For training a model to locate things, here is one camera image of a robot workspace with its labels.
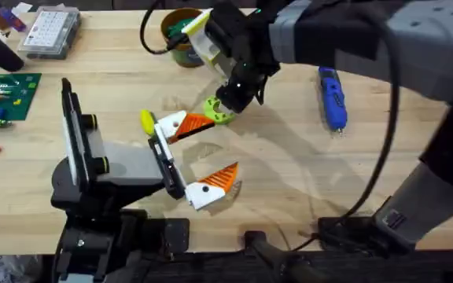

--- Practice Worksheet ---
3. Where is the left wrist upright flat plate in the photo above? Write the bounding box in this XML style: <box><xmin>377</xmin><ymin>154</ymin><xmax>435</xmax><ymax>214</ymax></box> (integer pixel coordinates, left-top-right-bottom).
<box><xmin>61</xmin><ymin>77</ymin><xmax>90</xmax><ymax>194</ymax></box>

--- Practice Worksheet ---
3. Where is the long black right arm cable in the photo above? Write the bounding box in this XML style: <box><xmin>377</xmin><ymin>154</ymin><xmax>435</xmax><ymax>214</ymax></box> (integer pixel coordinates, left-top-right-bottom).
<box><xmin>289</xmin><ymin>15</ymin><xmax>403</xmax><ymax>252</ymax></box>

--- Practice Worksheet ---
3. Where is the purple tool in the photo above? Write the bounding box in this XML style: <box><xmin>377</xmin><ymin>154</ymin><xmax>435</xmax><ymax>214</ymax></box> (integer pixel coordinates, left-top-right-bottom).
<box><xmin>0</xmin><ymin>5</ymin><xmax>28</xmax><ymax>33</ymax></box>

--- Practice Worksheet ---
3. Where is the wrist upright flat plate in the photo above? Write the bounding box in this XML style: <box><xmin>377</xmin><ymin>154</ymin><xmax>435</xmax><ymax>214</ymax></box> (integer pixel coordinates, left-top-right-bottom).
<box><xmin>180</xmin><ymin>8</ymin><xmax>232</xmax><ymax>80</ymax></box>
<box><xmin>61</xmin><ymin>77</ymin><xmax>90</xmax><ymax>194</ymax></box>

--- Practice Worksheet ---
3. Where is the right wrist upright flat plate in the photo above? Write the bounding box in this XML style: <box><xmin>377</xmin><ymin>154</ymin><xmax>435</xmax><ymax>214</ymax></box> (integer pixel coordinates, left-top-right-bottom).
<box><xmin>180</xmin><ymin>8</ymin><xmax>232</xmax><ymax>80</ymax></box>

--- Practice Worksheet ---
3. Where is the brown tub with toys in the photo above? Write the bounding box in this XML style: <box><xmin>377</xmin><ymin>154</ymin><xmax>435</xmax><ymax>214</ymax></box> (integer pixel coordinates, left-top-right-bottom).
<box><xmin>160</xmin><ymin>7</ymin><xmax>208</xmax><ymax>69</ymax></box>

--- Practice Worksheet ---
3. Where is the black rail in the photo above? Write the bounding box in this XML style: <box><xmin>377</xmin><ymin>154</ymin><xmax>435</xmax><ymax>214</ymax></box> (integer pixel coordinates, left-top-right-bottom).
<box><xmin>104</xmin><ymin>230</ymin><xmax>453</xmax><ymax>283</ymax></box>

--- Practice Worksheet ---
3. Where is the blue electric screwdriver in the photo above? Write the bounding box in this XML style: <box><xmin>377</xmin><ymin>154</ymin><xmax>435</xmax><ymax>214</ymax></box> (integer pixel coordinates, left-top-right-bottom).
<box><xmin>317</xmin><ymin>66</ymin><xmax>348</xmax><ymax>138</ymax></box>

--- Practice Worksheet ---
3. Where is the green disc with holes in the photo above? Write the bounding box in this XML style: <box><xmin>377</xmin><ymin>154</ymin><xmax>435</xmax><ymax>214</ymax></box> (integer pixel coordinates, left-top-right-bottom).
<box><xmin>203</xmin><ymin>95</ymin><xmax>236</xmax><ymax>126</ymax></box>

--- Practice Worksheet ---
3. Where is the black cable at right wrist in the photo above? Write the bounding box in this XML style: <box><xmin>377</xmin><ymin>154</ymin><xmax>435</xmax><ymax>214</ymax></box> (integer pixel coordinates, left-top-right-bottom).
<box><xmin>138</xmin><ymin>0</ymin><xmax>190</xmax><ymax>56</ymax></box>

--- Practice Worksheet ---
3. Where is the clear plastic parts box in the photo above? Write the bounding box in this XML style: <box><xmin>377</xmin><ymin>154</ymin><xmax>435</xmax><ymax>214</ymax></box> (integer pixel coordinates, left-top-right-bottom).
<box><xmin>17</xmin><ymin>5</ymin><xmax>83</xmax><ymax>61</ymax></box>

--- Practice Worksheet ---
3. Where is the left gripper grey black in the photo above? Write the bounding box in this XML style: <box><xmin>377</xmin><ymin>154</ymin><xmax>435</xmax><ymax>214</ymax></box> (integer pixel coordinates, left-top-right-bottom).
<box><xmin>79</xmin><ymin>110</ymin><xmax>240</xmax><ymax>211</ymax></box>

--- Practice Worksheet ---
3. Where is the green board with blocks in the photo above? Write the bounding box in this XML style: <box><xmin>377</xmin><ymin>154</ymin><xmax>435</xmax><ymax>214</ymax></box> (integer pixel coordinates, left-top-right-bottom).
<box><xmin>0</xmin><ymin>72</ymin><xmax>43</xmax><ymax>123</ymax></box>

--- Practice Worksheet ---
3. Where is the clear plastic bag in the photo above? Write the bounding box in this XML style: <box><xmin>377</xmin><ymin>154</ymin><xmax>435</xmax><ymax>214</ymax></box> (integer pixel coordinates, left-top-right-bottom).
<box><xmin>0</xmin><ymin>254</ymin><xmax>45</xmax><ymax>283</ymax></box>

